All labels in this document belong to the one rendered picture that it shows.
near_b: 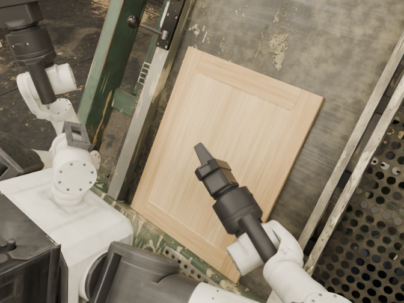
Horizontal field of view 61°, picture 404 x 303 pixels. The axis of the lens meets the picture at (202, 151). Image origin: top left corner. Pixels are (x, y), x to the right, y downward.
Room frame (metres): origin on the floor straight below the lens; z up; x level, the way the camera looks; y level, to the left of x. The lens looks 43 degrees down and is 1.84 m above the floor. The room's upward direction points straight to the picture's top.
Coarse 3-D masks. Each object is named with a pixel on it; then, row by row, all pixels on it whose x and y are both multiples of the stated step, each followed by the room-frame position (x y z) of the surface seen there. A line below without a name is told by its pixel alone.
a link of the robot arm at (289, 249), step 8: (272, 224) 0.41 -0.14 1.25; (280, 224) 0.41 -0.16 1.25; (280, 232) 0.39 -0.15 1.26; (288, 232) 0.38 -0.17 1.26; (280, 240) 0.37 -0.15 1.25; (288, 240) 0.36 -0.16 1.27; (280, 248) 0.34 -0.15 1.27; (288, 248) 0.34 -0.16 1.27; (296, 248) 0.34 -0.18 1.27; (280, 256) 0.32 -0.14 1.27; (288, 256) 0.32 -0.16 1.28; (296, 256) 0.33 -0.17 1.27; (272, 264) 0.31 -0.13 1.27; (264, 272) 0.31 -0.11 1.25
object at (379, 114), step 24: (384, 72) 0.65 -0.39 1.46; (384, 96) 0.62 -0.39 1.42; (360, 120) 0.60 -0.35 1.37; (384, 120) 0.58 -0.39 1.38; (360, 144) 0.59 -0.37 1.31; (336, 168) 0.55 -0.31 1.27; (360, 168) 0.53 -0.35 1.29; (336, 192) 0.53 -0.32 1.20; (312, 216) 0.49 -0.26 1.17; (336, 216) 0.47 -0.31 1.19; (312, 240) 0.46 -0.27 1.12; (312, 264) 0.41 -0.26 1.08
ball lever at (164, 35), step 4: (132, 16) 0.98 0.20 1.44; (136, 16) 0.99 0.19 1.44; (128, 20) 0.98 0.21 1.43; (132, 20) 0.97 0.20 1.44; (136, 20) 0.98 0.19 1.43; (128, 24) 0.97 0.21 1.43; (132, 24) 0.97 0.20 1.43; (136, 24) 0.97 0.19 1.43; (140, 24) 0.99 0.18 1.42; (132, 28) 0.98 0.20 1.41; (144, 28) 0.99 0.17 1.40; (148, 28) 1.00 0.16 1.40; (152, 28) 1.00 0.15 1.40; (156, 32) 1.00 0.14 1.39; (160, 32) 1.01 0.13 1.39; (164, 32) 1.01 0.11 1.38; (168, 32) 1.01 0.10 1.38; (164, 36) 1.00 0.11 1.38
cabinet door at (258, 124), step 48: (192, 48) 0.97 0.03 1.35; (192, 96) 0.88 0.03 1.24; (240, 96) 0.81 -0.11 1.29; (288, 96) 0.75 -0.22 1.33; (192, 144) 0.78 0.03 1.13; (240, 144) 0.72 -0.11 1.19; (288, 144) 0.67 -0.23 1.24; (144, 192) 0.74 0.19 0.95; (192, 192) 0.68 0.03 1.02; (192, 240) 0.58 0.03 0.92
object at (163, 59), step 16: (192, 0) 1.08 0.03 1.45; (176, 32) 1.02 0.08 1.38; (160, 48) 1.01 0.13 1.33; (176, 48) 1.01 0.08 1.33; (160, 64) 0.97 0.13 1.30; (160, 80) 0.95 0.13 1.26; (144, 96) 0.93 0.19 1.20; (160, 96) 0.94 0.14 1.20; (144, 112) 0.90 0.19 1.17; (144, 128) 0.88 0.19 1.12; (128, 144) 0.86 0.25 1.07; (128, 160) 0.82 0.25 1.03; (128, 176) 0.80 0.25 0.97; (112, 192) 0.77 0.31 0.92
